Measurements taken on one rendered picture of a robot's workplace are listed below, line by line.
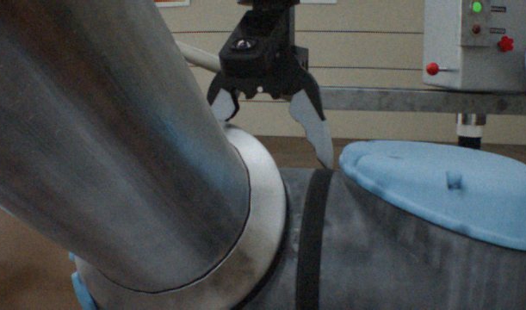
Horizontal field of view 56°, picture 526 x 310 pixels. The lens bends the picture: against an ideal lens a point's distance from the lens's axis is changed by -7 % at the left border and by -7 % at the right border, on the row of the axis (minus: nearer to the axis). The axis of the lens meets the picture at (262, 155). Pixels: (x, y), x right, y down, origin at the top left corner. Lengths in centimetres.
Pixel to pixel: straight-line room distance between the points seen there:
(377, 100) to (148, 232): 104
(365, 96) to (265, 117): 634
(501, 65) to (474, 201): 102
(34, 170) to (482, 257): 25
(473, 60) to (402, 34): 612
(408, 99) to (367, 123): 617
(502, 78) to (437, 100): 17
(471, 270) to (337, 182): 11
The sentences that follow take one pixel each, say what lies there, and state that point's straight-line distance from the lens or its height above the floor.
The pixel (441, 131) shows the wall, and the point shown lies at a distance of 753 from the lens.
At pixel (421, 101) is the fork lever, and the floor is 114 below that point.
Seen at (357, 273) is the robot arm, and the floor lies 112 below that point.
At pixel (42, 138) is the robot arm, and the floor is 123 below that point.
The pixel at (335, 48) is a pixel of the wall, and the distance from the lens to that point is 737.
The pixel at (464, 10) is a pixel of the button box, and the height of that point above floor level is 135.
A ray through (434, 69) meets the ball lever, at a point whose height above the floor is 122.
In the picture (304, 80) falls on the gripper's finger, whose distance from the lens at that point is 56.
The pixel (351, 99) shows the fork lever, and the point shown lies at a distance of 122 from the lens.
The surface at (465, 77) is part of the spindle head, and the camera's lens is 128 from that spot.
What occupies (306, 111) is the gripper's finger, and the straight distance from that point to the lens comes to 56.
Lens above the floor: 126
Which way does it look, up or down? 12 degrees down
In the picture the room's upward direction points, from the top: straight up
